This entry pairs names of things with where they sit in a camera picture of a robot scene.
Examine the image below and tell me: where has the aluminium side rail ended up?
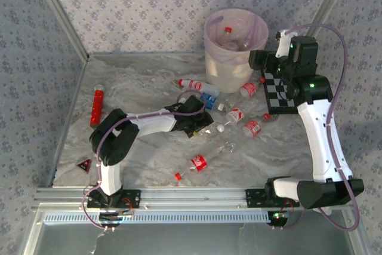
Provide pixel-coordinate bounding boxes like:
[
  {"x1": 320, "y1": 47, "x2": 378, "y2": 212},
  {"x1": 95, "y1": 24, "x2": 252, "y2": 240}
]
[{"x1": 47, "y1": 54, "x2": 90, "y2": 189}]

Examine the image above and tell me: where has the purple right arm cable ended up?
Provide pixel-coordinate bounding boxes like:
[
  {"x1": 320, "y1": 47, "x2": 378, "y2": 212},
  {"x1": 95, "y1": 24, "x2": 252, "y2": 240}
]
[{"x1": 272, "y1": 23, "x2": 361, "y2": 232}]

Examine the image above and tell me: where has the white-capped red-label plastic bottle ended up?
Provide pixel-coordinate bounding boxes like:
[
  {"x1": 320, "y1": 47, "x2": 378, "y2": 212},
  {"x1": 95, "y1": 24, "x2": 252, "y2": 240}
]
[{"x1": 215, "y1": 107, "x2": 245, "y2": 133}]

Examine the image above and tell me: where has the milky white red-label bottle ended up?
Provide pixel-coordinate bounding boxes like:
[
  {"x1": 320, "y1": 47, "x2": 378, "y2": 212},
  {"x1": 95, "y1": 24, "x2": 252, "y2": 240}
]
[{"x1": 177, "y1": 79, "x2": 222, "y2": 95}]

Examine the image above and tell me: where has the cream plastic waste bin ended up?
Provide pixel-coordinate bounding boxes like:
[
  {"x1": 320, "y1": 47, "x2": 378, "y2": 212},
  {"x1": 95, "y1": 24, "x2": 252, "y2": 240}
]
[{"x1": 204, "y1": 8, "x2": 269, "y2": 94}]

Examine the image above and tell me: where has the grey metal sheet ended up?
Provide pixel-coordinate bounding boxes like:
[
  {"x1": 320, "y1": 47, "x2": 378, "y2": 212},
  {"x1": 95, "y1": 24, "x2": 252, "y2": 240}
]
[{"x1": 23, "y1": 210, "x2": 365, "y2": 255}]

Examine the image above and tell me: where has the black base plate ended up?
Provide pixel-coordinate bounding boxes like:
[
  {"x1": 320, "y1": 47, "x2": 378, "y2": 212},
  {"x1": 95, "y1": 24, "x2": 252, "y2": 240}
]
[
  {"x1": 245, "y1": 188, "x2": 301, "y2": 208},
  {"x1": 86, "y1": 189, "x2": 141, "y2": 210}
]

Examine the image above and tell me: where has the black grey checkerboard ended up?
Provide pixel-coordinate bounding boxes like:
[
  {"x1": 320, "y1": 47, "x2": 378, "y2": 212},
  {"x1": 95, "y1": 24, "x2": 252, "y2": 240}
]
[{"x1": 259, "y1": 68, "x2": 303, "y2": 115}]

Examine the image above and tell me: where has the right controller board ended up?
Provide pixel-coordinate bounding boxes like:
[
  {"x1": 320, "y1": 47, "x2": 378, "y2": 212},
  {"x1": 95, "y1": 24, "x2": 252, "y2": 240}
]
[{"x1": 266, "y1": 210, "x2": 289, "y2": 226}]

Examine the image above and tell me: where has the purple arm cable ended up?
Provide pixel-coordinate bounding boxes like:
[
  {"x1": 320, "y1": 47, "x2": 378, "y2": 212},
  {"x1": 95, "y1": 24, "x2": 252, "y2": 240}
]
[
  {"x1": 82, "y1": 89, "x2": 207, "y2": 231},
  {"x1": 272, "y1": 23, "x2": 361, "y2": 232}
]

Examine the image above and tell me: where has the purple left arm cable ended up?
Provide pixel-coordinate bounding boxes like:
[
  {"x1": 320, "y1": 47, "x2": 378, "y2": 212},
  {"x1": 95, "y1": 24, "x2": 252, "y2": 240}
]
[{"x1": 82, "y1": 89, "x2": 207, "y2": 231}]

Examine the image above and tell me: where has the clear blue-label plastic bottle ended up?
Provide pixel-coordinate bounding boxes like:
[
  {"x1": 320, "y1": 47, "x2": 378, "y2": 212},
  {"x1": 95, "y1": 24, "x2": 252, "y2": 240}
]
[{"x1": 199, "y1": 92, "x2": 236, "y2": 115}]

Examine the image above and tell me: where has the left controller board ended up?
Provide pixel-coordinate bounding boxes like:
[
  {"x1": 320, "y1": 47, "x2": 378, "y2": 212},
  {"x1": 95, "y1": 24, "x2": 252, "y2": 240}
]
[{"x1": 98, "y1": 210, "x2": 134, "y2": 226}]

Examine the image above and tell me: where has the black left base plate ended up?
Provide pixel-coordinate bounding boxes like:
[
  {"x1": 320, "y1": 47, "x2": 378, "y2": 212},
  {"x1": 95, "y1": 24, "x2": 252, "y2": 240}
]
[{"x1": 86, "y1": 189, "x2": 141, "y2": 210}]

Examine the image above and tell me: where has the purple plastic bin liner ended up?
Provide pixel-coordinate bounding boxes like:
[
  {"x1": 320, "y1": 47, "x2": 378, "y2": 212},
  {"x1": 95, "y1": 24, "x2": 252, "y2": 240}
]
[{"x1": 204, "y1": 8, "x2": 269, "y2": 65}]

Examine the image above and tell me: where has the aluminium frame post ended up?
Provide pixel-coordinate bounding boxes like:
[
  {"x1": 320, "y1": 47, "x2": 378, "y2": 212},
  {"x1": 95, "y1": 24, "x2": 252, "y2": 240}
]
[
  {"x1": 297, "y1": 0, "x2": 356, "y2": 56},
  {"x1": 29, "y1": 0, "x2": 90, "y2": 60}
]

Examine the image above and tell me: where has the crushed clear plastic bottle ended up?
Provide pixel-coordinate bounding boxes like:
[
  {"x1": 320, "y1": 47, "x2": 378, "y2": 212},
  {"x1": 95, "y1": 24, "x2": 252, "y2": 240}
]
[{"x1": 214, "y1": 140, "x2": 237, "y2": 156}]

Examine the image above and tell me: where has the white slotted cable duct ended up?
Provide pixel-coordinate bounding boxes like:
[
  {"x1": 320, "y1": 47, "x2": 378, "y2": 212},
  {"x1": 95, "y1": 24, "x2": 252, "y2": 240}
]
[{"x1": 42, "y1": 210, "x2": 272, "y2": 225}]

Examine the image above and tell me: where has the aluminium mounting rail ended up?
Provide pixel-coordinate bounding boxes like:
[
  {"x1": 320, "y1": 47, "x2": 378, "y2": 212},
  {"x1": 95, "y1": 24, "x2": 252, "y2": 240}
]
[{"x1": 33, "y1": 186, "x2": 358, "y2": 210}]

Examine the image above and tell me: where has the controller board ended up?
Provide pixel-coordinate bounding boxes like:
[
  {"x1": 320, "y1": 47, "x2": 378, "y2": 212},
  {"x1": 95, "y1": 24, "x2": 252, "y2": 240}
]
[
  {"x1": 266, "y1": 210, "x2": 289, "y2": 226},
  {"x1": 98, "y1": 210, "x2": 134, "y2": 226}
]

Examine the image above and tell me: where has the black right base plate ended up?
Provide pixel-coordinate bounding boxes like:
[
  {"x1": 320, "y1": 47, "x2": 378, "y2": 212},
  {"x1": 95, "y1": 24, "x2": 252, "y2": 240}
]
[{"x1": 245, "y1": 188, "x2": 301, "y2": 208}]

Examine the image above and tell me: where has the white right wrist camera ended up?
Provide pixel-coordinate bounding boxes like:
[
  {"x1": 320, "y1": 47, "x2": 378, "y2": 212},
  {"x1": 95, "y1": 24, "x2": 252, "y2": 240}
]
[{"x1": 275, "y1": 29, "x2": 292, "y2": 59}]

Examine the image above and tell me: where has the red black triangle sticker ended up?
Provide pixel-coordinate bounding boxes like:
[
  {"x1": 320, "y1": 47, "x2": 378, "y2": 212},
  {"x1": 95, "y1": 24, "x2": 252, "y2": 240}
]
[{"x1": 76, "y1": 158, "x2": 93, "y2": 174}]

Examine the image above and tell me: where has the red glitter tube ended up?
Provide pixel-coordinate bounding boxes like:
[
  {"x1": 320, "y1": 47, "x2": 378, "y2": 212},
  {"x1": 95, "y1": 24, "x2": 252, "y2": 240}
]
[{"x1": 89, "y1": 84, "x2": 106, "y2": 127}]

